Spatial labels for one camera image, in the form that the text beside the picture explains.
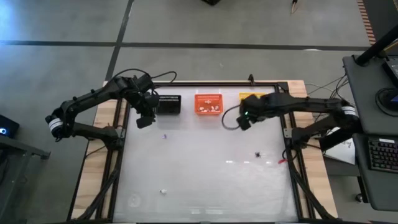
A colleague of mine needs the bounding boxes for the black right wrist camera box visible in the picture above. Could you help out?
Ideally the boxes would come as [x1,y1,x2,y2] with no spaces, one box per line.
[237,115,252,131]

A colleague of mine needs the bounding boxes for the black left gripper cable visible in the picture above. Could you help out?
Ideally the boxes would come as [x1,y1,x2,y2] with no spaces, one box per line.
[110,68,178,94]

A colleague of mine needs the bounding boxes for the round black monitor base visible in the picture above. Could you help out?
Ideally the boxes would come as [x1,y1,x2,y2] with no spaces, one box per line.
[374,86,398,113]

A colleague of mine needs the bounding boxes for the black desk beam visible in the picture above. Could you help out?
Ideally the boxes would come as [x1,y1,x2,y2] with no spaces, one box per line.
[320,124,364,152]

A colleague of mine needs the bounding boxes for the orange plastic basket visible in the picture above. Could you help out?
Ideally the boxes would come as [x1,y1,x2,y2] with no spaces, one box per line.
[194,93,224,116]

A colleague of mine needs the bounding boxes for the backlit computer keyboard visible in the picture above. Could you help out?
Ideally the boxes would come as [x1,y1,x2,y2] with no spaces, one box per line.
[368,138,398,174]

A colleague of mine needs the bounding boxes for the grey desk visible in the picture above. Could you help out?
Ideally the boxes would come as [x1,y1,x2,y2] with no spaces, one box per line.
[352,133,398,212]
[341,53,398,136]

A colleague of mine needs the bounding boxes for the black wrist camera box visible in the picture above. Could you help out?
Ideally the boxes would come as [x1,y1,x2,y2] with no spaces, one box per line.
[136,115,154,129]
[237,115,252,131]

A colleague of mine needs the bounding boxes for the black device with blue light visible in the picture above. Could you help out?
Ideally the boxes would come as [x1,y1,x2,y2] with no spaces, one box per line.
[0,114,21,139]

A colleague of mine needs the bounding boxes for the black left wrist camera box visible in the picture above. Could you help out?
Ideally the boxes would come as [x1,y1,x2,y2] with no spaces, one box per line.
[136,115,154,129]

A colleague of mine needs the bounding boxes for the black slanted pole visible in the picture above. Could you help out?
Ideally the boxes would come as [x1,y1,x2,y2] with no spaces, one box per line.
[354,24,398,67]

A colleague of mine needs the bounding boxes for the yellow plastic basket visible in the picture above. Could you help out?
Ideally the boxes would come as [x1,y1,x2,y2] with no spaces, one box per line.
[238,91,267,101]

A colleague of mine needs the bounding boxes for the white paper sheet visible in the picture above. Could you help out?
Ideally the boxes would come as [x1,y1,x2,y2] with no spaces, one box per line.
[323,127,357,166]

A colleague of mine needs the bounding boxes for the grey metal stand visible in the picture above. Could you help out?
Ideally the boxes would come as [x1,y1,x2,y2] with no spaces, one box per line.
[0,135,52,224]

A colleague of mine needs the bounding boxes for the black aluminium table frame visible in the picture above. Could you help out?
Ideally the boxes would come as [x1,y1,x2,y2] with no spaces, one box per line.
[67,80,340,224]

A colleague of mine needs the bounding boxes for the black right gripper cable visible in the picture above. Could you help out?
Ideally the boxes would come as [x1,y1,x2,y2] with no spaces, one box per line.
[221,104,242,131]

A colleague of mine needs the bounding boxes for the black plastic basket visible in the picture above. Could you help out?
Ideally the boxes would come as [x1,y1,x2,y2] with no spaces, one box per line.
[155,95,182,116]

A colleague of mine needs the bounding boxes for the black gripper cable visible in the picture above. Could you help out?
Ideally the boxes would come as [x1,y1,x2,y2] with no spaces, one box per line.
[110,68,178,94]
[221,104,242,131]

